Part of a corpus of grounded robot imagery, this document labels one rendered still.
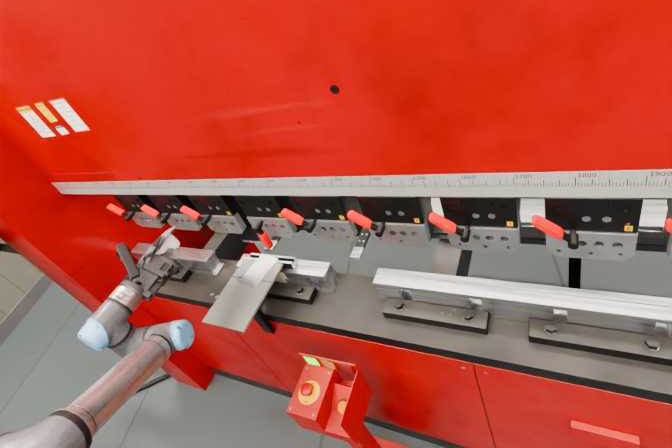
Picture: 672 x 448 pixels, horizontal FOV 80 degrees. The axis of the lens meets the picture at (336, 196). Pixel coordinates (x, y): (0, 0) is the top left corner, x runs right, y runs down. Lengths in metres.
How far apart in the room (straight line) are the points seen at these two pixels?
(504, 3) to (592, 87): 0.18
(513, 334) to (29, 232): 1.73
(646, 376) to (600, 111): 0.66
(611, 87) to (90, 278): 1.93
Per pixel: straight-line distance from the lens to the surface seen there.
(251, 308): 1.34
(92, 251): 2.05
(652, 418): 1.30
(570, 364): 1.17
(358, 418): 1.37
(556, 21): 0.67
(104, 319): 1.18
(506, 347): 1.19
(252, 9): 0.80
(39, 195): 1.94
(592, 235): 0.91
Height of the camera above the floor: 1.92
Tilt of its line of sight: 36 degrees down
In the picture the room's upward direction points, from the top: 25 degrees counter-clockwise
